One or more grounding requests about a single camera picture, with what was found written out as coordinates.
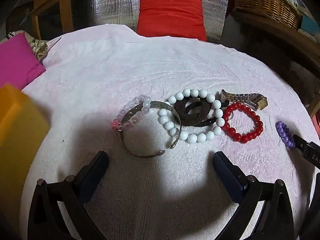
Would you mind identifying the dark wooden shelf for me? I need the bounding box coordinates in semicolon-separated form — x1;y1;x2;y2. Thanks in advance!
225;10;320;118

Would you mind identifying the white bead bracelet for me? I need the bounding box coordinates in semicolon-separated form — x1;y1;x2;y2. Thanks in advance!
158;88;225;143

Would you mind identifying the magenta cushion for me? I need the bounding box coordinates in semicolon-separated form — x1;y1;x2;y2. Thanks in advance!
0;33;46;88

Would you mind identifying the wooden chair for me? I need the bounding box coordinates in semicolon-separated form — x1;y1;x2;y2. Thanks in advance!
31;0;90;40

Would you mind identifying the silver foil insulation sheet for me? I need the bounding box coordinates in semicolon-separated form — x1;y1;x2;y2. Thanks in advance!
89;0;231;43

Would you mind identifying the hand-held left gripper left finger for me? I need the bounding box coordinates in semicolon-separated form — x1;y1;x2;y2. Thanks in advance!
27;151;109;240

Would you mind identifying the clear pink bead bracelet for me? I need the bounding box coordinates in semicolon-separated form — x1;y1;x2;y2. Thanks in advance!
112;94;152;131

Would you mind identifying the pale pink towel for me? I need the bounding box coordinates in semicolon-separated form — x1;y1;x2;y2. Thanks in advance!
19;24;320;240

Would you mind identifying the black elastic band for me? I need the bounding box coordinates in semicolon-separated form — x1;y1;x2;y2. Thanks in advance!
190;99;230;128

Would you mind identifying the dark brown wooden ring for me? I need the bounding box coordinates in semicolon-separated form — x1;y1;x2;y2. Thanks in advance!
174;98;216;126

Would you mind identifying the silver metal cuff bangle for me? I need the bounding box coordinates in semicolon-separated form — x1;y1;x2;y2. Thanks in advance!
117;100;182;158

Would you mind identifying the orange cardboard box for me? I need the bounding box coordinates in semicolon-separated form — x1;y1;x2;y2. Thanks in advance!
0;84;51;220

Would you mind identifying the gold metal wristwatch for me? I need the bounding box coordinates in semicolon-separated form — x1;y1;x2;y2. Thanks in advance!
220;89;268;110

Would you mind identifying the patterned beige cloth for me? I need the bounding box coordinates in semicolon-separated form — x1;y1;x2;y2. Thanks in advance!
6;31;49;60

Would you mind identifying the red bead bracelet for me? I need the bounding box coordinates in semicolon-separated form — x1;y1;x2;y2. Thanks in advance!
222;102;264;143

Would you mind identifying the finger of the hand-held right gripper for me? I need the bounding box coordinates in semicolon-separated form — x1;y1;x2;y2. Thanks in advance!
293;134;320;171

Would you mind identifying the teal box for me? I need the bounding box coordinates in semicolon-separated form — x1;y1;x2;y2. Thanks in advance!
297;12;320;40

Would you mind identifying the wicker basket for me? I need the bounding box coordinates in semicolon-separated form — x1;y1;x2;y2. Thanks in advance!
231;0;303;30

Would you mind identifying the red cushion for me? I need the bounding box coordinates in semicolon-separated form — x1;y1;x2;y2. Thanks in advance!
136;0;207;42

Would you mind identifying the purple bead bracelet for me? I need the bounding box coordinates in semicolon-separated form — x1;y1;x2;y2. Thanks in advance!
275;121;296;149

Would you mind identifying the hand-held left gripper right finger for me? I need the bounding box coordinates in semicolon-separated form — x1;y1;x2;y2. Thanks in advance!
212;151;294;240

